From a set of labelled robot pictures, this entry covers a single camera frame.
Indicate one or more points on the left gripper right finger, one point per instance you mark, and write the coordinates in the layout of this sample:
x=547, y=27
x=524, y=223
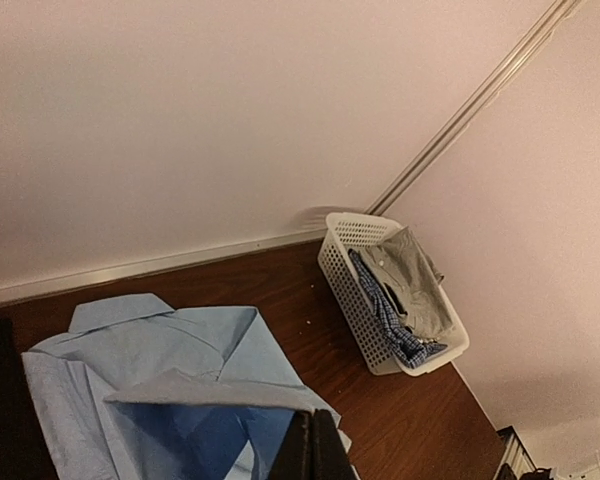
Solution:
x=329, y=460

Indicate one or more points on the blue checkered shirt in basket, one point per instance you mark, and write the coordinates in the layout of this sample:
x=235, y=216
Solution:
x=408, y=349

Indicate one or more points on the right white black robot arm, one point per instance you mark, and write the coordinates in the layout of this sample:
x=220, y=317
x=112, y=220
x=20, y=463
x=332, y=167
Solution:
x=506, y=472

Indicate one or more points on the light blue long sleeve shirt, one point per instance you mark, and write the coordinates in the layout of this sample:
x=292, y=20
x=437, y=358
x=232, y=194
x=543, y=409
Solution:
x=136, y=389

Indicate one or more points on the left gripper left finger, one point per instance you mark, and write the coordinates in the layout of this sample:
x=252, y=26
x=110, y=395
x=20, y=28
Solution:
x=294, y=458

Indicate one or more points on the grey shirt in basket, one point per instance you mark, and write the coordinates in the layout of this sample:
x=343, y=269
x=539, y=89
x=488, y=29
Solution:
x=410, y=281

